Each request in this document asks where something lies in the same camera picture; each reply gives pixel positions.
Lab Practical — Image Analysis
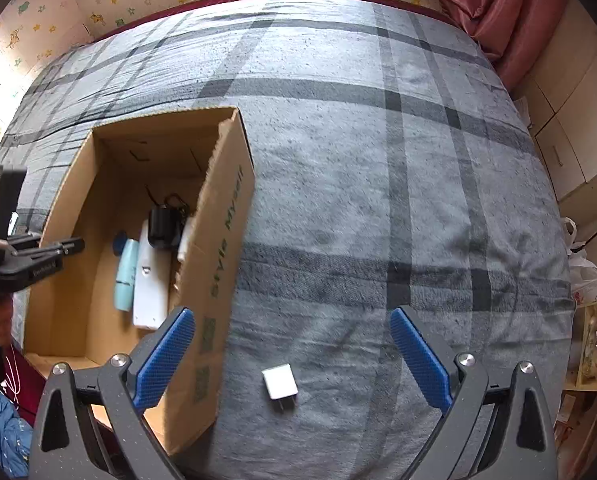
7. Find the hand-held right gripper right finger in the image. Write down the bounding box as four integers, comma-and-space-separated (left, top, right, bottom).
389, 306, 559, 480

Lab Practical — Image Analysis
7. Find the small white plug charger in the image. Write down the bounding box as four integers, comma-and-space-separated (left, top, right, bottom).
261, 362, 299, 413

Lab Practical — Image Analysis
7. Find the black cylinder speaker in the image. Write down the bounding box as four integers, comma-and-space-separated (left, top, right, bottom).
148, 206, 182, 250

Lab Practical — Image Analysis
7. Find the teal cosmetic bottle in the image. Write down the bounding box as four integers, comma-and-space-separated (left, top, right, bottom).
114, 239, 140, 312

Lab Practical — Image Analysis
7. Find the cardboard box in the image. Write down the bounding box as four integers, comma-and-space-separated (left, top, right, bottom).
22, 106, 256, 456

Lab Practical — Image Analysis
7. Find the cream wardrobe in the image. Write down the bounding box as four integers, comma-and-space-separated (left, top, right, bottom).
511, 0, 597, 226

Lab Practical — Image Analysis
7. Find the pink curtain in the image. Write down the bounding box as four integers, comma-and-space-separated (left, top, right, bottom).
389, 0, 572, 91

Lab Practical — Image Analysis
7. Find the large white charger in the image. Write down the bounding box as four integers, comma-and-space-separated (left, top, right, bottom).
176, 216, 196, 263

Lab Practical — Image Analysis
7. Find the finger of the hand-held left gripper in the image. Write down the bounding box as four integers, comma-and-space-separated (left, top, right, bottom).
8, 234, 85, 260

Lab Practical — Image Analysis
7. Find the red cloth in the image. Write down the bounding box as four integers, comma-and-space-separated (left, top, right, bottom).
0, 345, 49, 421

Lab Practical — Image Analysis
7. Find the white remote control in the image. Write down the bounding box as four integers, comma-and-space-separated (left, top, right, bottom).
132, 220, 172, 330

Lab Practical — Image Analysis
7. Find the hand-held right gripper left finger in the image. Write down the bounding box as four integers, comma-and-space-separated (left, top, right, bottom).
28, 307, 196, 480

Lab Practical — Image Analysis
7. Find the white plastic bag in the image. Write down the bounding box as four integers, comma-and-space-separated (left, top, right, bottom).
559, 216, 597, 293

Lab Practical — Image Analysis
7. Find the blue printed cloth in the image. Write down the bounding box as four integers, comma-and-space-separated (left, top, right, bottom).
0, 390, 34, 478

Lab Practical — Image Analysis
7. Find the grey plaid bed sheet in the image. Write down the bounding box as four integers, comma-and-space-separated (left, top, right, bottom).
0, 0, 577, 480

